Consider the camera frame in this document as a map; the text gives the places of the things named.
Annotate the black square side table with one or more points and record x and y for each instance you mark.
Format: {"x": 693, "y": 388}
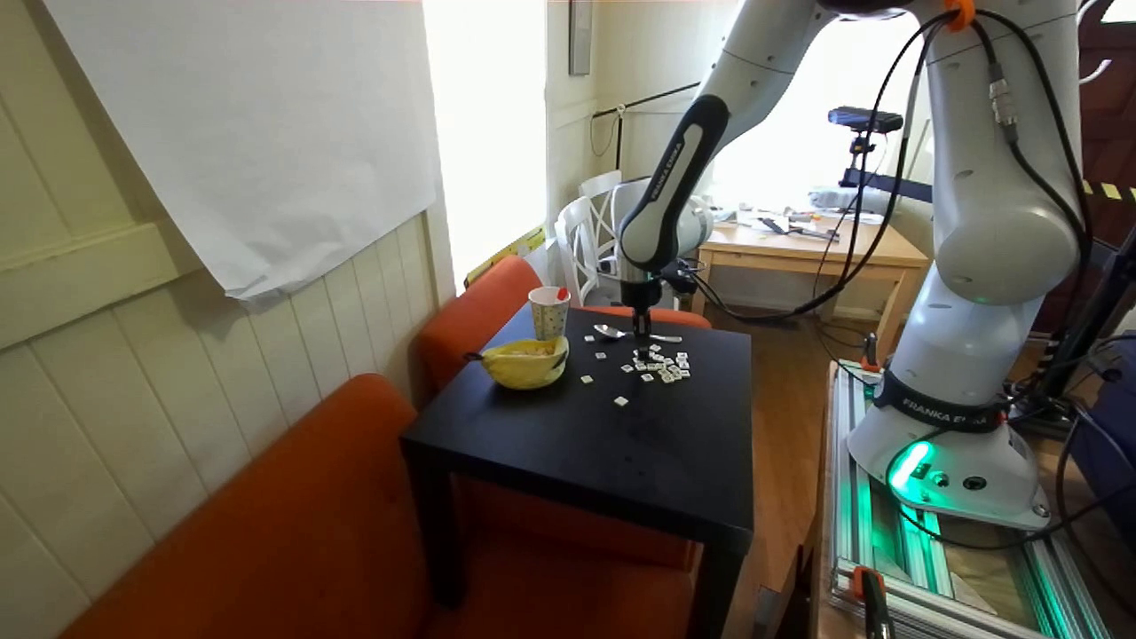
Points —
{"x": 677, "y": 461}

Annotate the yellow bowl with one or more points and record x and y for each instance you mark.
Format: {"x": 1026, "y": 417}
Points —
{"x": 528, "y": 362}

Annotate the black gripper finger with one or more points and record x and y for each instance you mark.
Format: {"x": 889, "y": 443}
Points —
{"x": 641, "y": 326}

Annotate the orange sofa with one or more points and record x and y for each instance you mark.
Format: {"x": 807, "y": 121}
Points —
{"x": 318, "y": 542}

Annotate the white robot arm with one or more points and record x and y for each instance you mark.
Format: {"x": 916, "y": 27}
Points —
{"x": 1007, "y": 230}

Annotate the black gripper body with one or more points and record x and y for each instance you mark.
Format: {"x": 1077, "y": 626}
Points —
{"x": 666, "y": 288}

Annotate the white chair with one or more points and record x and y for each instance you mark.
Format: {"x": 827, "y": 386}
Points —
{"x": 582, "y": 236}

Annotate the pile of white letter tiles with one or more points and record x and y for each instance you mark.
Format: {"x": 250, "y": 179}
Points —
{"x": 659, "y": 368}

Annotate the silver metal spoon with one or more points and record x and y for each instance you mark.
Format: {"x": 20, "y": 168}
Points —
{"x": 607, "y": 332}

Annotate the blue black camera on stand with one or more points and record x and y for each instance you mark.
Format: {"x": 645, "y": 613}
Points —
{"x": 865, "y": 141}

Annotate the large white paper sheet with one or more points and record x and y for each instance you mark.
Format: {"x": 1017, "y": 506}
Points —
{"x": 280, "y": 135}

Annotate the white paper cup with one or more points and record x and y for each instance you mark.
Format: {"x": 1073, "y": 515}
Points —
{"x": 547, "y": 311}

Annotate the wooden desk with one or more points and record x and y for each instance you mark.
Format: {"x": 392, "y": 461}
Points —
{"x": 875, "y": 253}

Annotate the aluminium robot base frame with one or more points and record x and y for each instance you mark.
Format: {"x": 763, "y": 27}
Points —
{"x": 938, "y": 579}

